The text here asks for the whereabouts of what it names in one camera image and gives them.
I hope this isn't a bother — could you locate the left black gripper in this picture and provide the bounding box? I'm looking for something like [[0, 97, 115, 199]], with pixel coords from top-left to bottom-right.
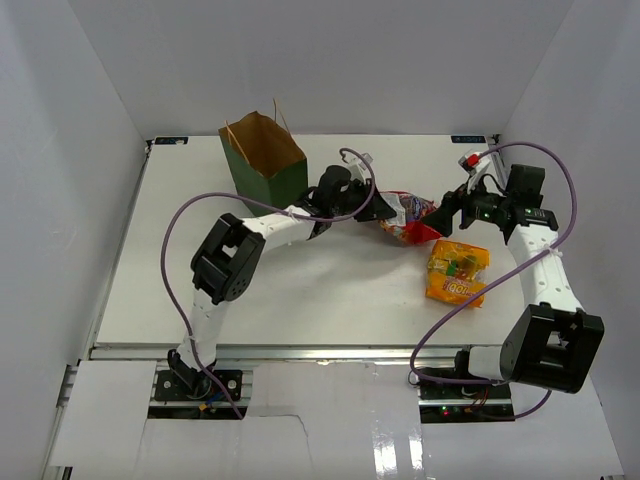
[[330, 179, 396, 223]]

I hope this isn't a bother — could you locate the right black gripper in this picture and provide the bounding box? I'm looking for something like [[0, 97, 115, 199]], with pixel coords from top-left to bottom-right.
[[422, 172, 512, 238]]

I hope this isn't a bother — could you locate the large red snack bag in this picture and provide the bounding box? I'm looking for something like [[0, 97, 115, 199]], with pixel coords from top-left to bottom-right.
[[378, 191, 441, 245]]

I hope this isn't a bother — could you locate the orange snack bag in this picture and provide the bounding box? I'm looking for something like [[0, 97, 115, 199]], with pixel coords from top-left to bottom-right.
[[425, 240, 490, 305]]

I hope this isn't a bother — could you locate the green brown paper bag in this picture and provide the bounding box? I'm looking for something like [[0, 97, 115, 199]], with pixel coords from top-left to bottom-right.
[[218, 106, 309, 216]]

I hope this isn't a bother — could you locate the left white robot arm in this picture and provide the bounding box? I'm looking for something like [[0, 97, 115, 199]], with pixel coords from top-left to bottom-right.
[[161, 165, 397, 399]]

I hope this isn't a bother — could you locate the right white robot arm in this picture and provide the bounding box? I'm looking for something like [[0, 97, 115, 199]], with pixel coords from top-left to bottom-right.
[[422, 156, 604, 399]]

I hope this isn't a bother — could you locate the right blue corner label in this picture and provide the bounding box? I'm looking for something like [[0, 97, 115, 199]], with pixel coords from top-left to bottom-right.
[[450, 135, 486, 144]]

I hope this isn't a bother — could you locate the blue corner label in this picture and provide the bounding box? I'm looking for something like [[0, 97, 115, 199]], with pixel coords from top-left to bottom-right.
[[154, 136, 189, 145], [450, 135, 486, 144]]

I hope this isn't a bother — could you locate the left blue corner label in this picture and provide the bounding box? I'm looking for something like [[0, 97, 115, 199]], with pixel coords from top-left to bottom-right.
[[154, 136, 189, 145]]

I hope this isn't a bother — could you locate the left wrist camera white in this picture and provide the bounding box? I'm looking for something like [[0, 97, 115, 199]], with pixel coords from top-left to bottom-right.
[[343, 153, 373, 184]]

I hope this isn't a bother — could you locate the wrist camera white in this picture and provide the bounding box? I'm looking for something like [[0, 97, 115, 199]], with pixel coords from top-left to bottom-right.
[[343, 153, 373, 184], [458, 151, 493, 193]]

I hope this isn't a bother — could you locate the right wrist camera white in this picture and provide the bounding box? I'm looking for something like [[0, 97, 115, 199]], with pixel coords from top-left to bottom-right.
[[458, 151, 493, 193]]

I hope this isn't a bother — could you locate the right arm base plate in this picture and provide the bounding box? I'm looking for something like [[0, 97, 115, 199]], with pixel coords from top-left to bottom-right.
[[407, 372, 515, 425]]

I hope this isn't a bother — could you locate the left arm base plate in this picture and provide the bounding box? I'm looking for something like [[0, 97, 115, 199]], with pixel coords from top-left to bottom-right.
[[153, 369, 243, 403]]

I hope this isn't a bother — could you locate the aluminium front rail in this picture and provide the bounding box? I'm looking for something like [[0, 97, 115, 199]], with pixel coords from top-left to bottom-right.
[[88, 342, 566, 364]]

